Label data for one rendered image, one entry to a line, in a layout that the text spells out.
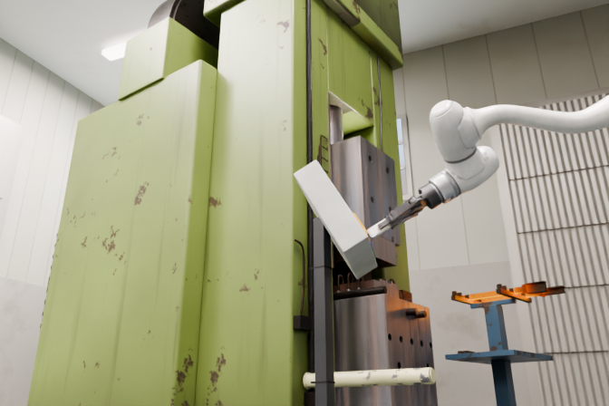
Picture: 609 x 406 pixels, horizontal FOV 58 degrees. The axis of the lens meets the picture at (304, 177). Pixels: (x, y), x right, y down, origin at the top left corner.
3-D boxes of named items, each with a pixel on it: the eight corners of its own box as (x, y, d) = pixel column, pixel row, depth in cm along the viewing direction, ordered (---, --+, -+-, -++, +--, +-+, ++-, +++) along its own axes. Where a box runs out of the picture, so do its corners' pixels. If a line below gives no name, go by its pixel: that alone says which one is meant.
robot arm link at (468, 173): (448, 188, 173) (433, 156, 167) (489, 163, 173) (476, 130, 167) (466, 202, 163) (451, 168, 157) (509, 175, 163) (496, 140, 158)
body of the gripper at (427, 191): (443, 197, 160) (416, 214, 159) (442, 207, 167) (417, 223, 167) (428, 178, 163) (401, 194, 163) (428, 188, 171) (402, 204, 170)
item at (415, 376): (438, 385, 156) (436, 366, 158) (430, 385, 152) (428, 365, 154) (312, 390, 180) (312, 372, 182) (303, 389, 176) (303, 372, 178)
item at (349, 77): (374, 126, 271) (370, 46, 289) (328, 90, 240) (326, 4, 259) (303, 149, 295) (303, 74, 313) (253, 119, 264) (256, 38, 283)
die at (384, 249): (397, 265, 222) (395, 243, 226) (372, 256, 208) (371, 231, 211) (313, 279, 245) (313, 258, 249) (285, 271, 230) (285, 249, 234)
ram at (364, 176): (410, 250, 236) (402, 166, 252) (364, 228, 208) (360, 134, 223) (329, 265, 259) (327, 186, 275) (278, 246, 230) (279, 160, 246)
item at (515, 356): (553, 361, 239) (553, 355, 239) (514, 354, 212) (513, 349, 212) (488, 364, 257) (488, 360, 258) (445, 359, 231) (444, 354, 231)
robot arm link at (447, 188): (459, 199, 168) (443, 209, 167) (441, 177, 171) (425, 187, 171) (461, 188, 159) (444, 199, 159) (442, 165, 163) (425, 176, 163)
